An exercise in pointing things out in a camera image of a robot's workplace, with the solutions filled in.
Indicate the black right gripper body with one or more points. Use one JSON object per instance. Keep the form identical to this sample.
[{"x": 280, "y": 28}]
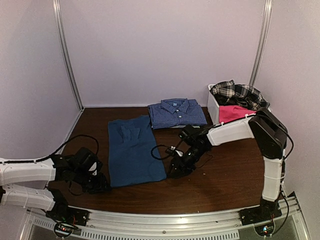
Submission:
[{"x": 187, "y": 164}]

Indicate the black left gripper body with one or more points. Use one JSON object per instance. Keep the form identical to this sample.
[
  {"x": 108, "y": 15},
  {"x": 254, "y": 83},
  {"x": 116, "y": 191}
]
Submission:
[{"x": 93, "y": 186}]

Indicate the dark blue polo shirt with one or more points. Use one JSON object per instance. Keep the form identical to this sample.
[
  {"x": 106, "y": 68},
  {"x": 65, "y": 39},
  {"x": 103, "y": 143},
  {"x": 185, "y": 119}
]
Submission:
[{"x": 130, "y": 160}]

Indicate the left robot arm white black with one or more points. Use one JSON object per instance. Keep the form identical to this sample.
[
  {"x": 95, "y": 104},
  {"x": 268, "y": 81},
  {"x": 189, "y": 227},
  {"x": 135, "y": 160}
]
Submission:
[{"x": 82, "y": 168}]

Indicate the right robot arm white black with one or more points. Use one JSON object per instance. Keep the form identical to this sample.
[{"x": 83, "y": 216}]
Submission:
[{"x": 260, "y": 134}]

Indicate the white plastic laundry bin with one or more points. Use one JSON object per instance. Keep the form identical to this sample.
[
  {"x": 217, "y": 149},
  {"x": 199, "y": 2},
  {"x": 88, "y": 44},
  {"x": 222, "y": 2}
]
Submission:
[{"x": 213, "y": 107}]

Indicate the blue checked folded shirt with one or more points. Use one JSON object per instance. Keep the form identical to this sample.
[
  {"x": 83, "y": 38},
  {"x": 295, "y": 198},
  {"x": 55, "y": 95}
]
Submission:
[{"x": 176, "y": 112}]

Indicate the pink cloth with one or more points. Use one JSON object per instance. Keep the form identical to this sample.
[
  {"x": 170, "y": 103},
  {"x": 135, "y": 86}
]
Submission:
[{"x": 228, "y": 113}]

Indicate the black white plaid shirt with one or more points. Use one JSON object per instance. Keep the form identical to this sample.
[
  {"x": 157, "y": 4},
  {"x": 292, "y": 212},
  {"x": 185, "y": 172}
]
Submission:
[{"x": 227, "y": 93}]

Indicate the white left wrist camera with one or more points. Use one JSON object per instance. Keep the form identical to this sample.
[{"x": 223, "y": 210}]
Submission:
[{"x": 94, "y": 169}]

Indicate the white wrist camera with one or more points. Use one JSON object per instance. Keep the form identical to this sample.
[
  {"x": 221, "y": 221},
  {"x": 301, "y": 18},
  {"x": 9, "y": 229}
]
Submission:
[
  {"x": 173, "y": 151},
  {"x": 94, "y": 169}
]

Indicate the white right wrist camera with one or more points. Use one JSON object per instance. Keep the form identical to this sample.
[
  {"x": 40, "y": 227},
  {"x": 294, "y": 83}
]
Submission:
[{"x": 173, "y": 151}]

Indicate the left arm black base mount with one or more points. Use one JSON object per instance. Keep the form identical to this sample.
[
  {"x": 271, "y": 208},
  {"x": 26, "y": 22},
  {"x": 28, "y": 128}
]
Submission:
[{"x": 67, "y": 220}]

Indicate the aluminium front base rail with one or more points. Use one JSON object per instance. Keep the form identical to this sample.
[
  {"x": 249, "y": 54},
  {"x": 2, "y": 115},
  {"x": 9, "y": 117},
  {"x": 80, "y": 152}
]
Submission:
[{"x": 219, "y": 225}]

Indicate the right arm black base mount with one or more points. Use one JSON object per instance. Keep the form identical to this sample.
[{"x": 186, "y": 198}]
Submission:
[{"x": 262, "y": 218}]

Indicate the left aluminium frame post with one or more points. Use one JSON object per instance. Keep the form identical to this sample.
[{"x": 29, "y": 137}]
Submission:
[{"x": 65, "y": 53}]

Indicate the aluminium frame post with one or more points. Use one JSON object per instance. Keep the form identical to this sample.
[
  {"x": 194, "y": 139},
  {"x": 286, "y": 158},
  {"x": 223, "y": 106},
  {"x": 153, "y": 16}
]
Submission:
[
  {"x": 65, "y": 53},
  {"x": 264, "y": 31}
]

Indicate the right aluminium frame post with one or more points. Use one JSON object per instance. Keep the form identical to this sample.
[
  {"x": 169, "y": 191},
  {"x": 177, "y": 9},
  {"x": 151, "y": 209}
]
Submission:
[{"x": 264, "y": 31}]

